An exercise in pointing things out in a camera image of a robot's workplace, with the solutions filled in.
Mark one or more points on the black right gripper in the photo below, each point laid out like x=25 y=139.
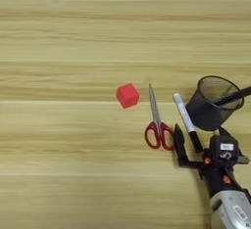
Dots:
x=219 y=182

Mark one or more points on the white marker with black cap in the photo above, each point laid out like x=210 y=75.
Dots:
x=183 y=114

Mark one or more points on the red cube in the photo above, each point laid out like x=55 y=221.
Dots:
x=127 y=96

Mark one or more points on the black mesh pen cup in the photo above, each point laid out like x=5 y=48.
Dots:
x=202 y=115

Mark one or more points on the black pen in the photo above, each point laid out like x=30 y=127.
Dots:
x=233 y=96

